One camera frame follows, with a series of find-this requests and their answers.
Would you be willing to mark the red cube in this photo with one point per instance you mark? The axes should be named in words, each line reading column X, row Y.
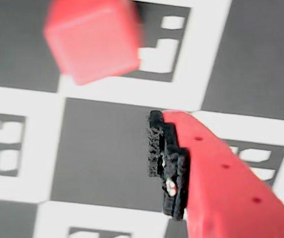
column 92, row 42

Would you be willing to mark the black white marker checkerboard mat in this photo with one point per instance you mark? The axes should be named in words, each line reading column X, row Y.
column 102, row 153

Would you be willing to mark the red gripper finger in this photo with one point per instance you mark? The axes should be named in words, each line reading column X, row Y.
column 219, row 193

